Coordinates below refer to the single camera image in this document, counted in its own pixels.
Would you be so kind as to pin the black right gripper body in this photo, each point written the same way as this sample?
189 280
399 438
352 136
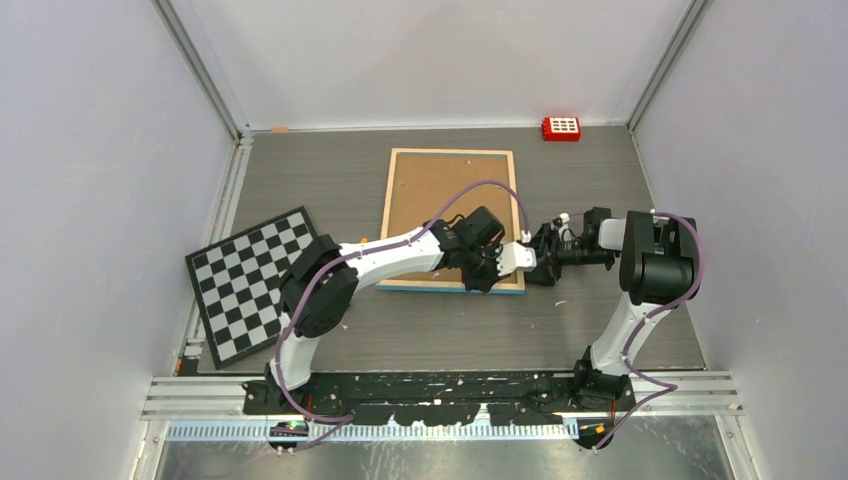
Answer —
565 255

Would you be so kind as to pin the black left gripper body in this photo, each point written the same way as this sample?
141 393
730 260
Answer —
480 266

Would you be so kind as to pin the blue picture frame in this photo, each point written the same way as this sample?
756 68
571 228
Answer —
421 180

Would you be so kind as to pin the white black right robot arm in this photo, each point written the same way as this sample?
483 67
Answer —
657 258

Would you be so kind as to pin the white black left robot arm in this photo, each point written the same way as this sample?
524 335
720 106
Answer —
317 289

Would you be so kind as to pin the red toy brick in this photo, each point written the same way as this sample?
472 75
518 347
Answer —
561 129

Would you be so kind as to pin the black white chessboard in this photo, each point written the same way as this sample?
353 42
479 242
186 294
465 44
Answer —
236 284

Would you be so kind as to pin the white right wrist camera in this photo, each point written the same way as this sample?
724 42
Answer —
562 225

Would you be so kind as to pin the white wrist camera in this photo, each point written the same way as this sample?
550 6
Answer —
562 225
516 256

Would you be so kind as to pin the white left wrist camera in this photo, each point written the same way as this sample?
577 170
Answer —
516 256

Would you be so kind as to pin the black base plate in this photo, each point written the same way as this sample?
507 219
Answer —
438 398

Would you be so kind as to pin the aluminium front rail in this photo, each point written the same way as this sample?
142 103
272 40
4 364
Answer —
206 408

